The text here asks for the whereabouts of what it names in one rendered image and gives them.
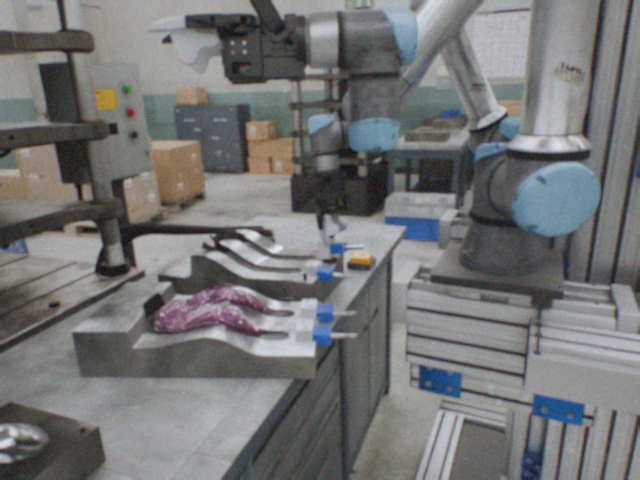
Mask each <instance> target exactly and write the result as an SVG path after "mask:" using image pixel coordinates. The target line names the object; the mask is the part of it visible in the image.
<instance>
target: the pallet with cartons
mask: <svg viewBox="0 0 640 480"><path fill-rule="evenodd" d="M152 147H153V154H154V162H155V169H156V176H157V186H158V190H159V197H160V206H166V207H167V212H168V213H179V212H180V210H181V208H180V207H191V206H193V205H196V203H194V200H205V198H206V199H207V195H206V189H205V187H206V185H205V175H204V167H203V164H202V154H201V144H199V141H152Z"/></svg>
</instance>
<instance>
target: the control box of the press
mask: <svg viewBox="0 0 640 480"><path fill-rule="evenodd" d="M90 64H91V71H92V77H93V83H94V88H95V94H96V100H97V107H98V113H99V118H101V119H102V120H105V121H106V122H108V127H109V128H110V135H111V136H110V137H109V138H108V139H105V140H103V143H104V149H105V155H107V161H108V168H109V174H110V179H111V185H112V191H113V197H117V198H119V199H120V200H121V202H122V209H123V214H122V215H121V216H120V217H118V218H117V221H118V227H120V226H123V225H126V224H130V223H129V217H128V211H127V204H126V197H125V191H124V185H123V184H124V181H125V180H126V179H129V178H131V179H135V177H138V176H139V174H143V173H147V172H151V171H153V166H152V158H151V151H150V144H149V137H148V130H147V122H146V115H145V108H144V101H143V93H141V86H140V78H139V71H138V66H137V65H135V63H112V62H90ZM38 67H39V72H40V78H41V83H42V88H43V93H44V98H45V102H46V108H47V113H48V118H49V122H71V123H72V122H74V121H75V120H78V118H77V112H76V107H75V100H74V95H73V90H72V84H71V79H70V72H69V67H68V61H65V62H48V63H38ZM55 149H56V154H57V159H58V164H59V169H60V175H61V179H62V183H63V184H74V188H76V192H78V199H79V200H84V197H83V189H82V187H83V185H90V179H89V174H88V168H87V162H86V157H85V151H84V146H83V142H81V141H78V140H66V141H60V144H55ZM122 253H123V258H129V261H130V267H136V268H138V267H137V261H136V255H135V249H134V241H133V240H132V241H130V242H129V244H128V245H127V246H126V247H125V248H124V249H123V251H122Z"/></svg>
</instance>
